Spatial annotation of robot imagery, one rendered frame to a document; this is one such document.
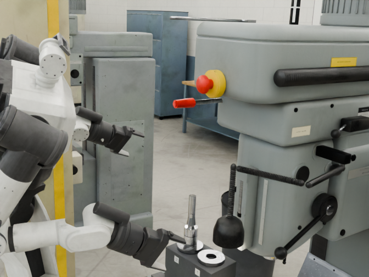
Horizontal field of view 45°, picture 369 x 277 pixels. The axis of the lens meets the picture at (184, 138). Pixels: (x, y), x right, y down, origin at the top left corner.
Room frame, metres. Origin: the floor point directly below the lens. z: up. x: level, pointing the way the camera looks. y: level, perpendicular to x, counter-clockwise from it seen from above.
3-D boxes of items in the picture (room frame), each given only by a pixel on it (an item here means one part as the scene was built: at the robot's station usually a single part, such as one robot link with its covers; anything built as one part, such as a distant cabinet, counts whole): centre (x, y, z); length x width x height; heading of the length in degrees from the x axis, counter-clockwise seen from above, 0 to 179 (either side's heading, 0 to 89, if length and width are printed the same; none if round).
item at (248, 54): (1.11, -0.26, 1.81); 0.47 x 0.26 x 0.16; 125
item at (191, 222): (1.38, -0.03, 1.27); 0.03 x 0.03 x 0.11
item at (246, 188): (1.03, -0.16, 1.45); 0.04 x 0.04 x 0.21; 35
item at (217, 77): (0.97, -0.06, 1.76); 0.06 x 0.02 x 0.06; 35
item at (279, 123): (1.12, -0.28, 1.68); 0.34 x 0.24 x 0.10; 125
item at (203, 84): (0.95, -0.04, 1.76); 0.04 x 0.03 x 0.04; 35
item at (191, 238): (1.38, -0.03, 1.18); 0.05 x 0.05 x 0.06
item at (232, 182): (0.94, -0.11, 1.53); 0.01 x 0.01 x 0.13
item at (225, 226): (0.94, -0.11, 1.43); 0.07 x 0.07 x 0.06
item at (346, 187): (1.21, -0.41, 1.47); 0.24 x 0.19 x 0.26; 35
